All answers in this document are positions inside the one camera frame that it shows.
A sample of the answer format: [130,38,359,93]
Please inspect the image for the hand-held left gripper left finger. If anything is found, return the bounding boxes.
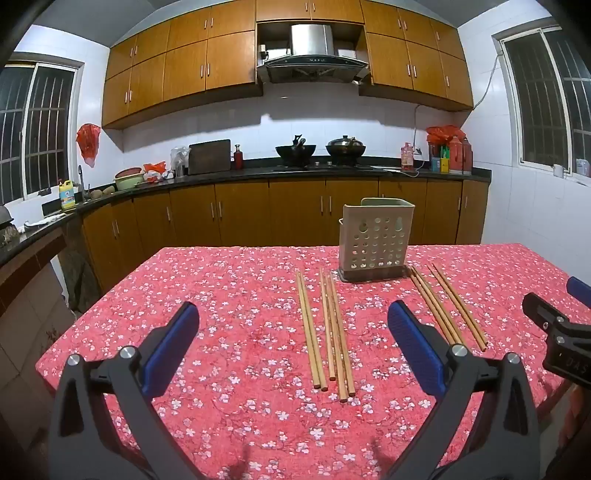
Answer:
[48,301,204,480]

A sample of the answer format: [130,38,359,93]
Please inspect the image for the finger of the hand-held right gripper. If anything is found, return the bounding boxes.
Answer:
[567,276,591,303]
[523,292,568,329]

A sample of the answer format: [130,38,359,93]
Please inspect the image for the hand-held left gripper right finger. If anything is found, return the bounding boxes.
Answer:
[387,300,541,480]

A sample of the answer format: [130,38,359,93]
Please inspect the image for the beige perforated utensil holder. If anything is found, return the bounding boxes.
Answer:
[338,198,415,283]

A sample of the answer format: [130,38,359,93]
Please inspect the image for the black wok with utensils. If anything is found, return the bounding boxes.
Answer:
[276,135,318,168]

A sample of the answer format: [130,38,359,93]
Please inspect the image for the red floral tablecloth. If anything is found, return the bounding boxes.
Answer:
[36,242,591,480]

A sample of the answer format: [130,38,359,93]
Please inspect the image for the wooden lower cabinets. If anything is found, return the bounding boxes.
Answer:
[0,178,490,319]

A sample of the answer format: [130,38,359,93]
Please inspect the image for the wooden cabinets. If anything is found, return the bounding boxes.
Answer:
[0,178,490,319]
[102,0,474,130]

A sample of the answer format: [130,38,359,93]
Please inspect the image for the green basin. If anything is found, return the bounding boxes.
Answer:
[115,167,145,191]

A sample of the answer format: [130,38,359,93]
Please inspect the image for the clear plastic bag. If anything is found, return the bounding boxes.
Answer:
[170,147,191,177]

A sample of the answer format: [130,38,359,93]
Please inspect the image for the black kitchen countertop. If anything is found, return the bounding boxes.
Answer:
[0,161,492,268]

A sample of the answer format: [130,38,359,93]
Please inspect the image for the dark wooden cutting board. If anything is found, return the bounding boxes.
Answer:
[188,139,232,175]

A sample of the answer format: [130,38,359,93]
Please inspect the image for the gas stove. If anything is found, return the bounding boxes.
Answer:
[272,159,377,172]

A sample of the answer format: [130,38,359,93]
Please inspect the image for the crumpled red plastic bag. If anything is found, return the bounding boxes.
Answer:
[426,126,467,145]

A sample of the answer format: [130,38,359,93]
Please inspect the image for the black wok with lid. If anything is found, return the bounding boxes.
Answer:
[325,136,366,166]

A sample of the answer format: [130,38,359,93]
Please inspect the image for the hanging red plastic bag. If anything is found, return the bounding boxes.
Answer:
[76,124,101,168]

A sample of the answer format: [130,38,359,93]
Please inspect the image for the barred window with small panes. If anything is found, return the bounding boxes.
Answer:
[0,62,79,204]

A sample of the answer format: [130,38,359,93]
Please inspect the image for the wooden upper cabinets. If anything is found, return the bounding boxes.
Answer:
[102,0,474,130]

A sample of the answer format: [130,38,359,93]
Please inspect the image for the steel range hood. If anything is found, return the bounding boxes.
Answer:
[256,24,371,85]

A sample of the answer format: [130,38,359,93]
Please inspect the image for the barred window with white frame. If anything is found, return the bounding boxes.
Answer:
[501,28,591,178]

